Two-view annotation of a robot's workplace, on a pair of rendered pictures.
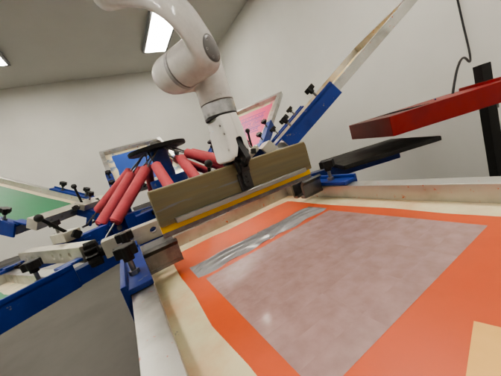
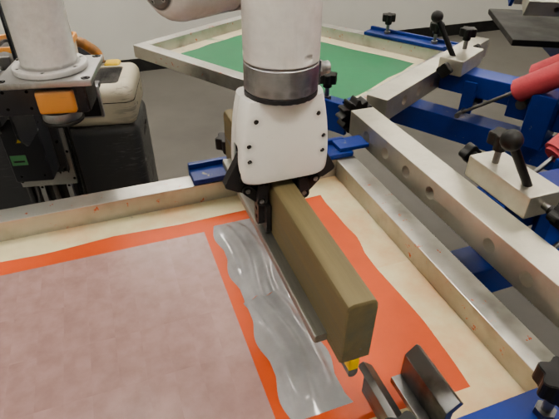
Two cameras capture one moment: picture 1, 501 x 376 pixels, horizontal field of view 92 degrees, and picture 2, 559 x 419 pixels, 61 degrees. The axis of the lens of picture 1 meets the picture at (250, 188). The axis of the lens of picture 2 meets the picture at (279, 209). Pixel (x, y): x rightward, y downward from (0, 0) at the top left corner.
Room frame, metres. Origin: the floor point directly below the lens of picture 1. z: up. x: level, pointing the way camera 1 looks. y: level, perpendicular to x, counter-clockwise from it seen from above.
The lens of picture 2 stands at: (0.63, -0.45, 1.43)
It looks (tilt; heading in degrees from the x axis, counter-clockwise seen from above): 36 degrees down; 97
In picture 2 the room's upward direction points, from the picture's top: straight up
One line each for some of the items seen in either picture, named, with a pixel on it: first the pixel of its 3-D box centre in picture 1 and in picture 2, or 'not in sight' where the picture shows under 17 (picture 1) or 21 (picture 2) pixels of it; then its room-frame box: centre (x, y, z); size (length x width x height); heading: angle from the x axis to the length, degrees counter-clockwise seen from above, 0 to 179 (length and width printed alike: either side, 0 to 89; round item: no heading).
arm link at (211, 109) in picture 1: (218, 110); (287, 71); (0.58, 0.02, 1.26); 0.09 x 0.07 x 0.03; 27
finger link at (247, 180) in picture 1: (246, 174); (254, 205); (0.54, 0.00, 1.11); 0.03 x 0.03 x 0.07; 27
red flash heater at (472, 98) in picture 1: (423, 112); not in sight; (1.30, -1.00, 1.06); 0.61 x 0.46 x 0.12; 87
